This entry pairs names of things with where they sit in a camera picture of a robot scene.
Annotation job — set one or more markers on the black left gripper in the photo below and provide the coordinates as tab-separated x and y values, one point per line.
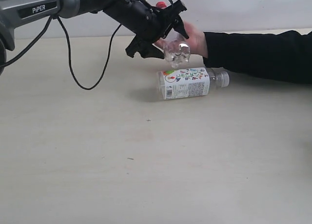
148	22

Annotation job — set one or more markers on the red label cola bottle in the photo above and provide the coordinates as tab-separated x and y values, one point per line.
175	48

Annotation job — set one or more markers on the floral white label bottle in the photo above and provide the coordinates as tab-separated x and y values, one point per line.
190	82

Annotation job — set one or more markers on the black sleeved forearm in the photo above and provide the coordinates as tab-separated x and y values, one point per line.
281	57

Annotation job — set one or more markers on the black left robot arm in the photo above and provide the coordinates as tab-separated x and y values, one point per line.
16	13

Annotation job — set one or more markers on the person's open hand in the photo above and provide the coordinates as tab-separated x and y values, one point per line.
196	41

